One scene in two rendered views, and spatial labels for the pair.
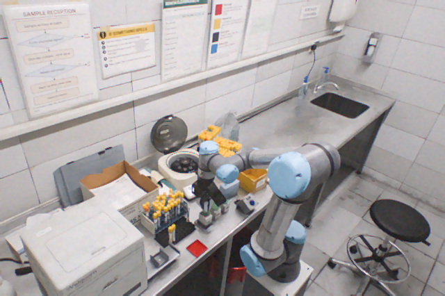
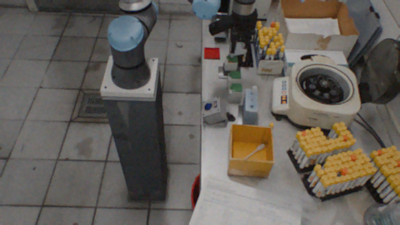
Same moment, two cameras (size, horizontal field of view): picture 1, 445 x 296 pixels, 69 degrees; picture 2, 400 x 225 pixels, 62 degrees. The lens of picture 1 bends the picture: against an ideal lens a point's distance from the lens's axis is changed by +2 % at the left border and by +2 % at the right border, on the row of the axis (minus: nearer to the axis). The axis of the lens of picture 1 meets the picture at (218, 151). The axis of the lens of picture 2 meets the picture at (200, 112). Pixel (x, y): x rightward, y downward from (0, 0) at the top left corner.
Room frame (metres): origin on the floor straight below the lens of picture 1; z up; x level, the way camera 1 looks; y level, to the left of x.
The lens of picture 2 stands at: (1.70, -0.71, 1.82)
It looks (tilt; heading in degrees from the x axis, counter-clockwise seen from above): 51 degrees down; 138
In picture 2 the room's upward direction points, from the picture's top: 4 degrees clockwise
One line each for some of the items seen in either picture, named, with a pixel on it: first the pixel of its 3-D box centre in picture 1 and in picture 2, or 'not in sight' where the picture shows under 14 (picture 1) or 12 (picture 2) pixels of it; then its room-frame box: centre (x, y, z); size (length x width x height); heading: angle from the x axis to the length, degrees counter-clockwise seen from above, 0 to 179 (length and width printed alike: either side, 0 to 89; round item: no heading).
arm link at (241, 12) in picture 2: (206, 171); (243, 4); (1.04, 0.04, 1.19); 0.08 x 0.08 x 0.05
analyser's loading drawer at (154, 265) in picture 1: (154, 262); (220, 18); (0.78, 0.21, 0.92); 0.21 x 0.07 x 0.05; 140
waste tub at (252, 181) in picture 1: (251, 177); (249, 150); (1.37, -0.19, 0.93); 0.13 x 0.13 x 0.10; 47
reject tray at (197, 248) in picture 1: (197, 248); (212, 53); (0.90, 0.05, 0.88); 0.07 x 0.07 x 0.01; 50
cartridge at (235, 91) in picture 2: (223, 205); (234, 93); (1.15, -0.05, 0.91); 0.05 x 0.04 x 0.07; 50
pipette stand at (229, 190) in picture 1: (229, 190); (249, 109); (1.25, -0.07, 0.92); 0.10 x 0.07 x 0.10; 135
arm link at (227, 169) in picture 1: (227, 167); not in sight; (0.98, -0.04, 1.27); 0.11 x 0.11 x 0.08; 39
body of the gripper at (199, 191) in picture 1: (204, 185); (242, 25); (1.05, 0.05, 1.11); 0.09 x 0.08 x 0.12; 51
